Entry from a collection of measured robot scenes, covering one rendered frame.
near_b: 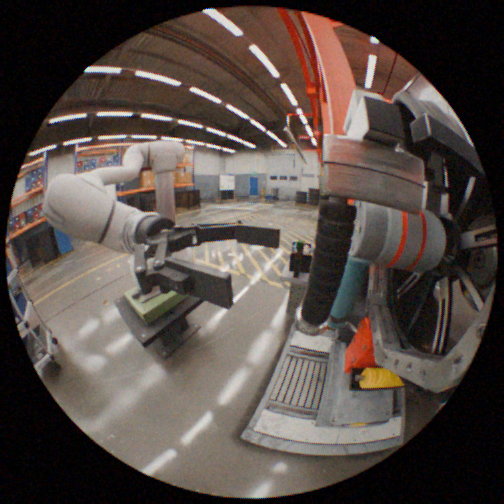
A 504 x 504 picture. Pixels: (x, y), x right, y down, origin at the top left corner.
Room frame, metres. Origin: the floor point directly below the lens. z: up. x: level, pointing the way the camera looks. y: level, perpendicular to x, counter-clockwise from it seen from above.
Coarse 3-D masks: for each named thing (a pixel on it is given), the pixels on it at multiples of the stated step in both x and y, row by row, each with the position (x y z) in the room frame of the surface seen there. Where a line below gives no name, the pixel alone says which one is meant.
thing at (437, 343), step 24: (456, 168) 0.17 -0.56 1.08; (456, 216) 0.12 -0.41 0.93; (456, 240) 0.12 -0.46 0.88; (480, 240) 0.04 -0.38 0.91; (456, 264) 0.08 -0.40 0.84; (408, 288) 0.22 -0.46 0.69; (432, 288) 0.13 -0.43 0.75; (408, 312) 0.18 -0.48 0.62; (432, 312) 0.13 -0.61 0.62; (408, 336) 0.11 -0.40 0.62; (432, 336) 0.06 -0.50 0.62
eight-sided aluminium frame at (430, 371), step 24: (384, 288) 0.29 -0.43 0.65; (384, 312) 0.22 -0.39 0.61; (480, 312) -0.02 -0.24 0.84; (384, 336) 0.14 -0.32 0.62; (480, 336) -0.04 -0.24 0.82; (384, 360) 0.08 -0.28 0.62; (408, 360) 0.03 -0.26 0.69; (432, 360) 0.00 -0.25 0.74; (456, 360) -0.03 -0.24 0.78; (432, 384) -0.03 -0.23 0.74; (456, 384) -0.07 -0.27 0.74
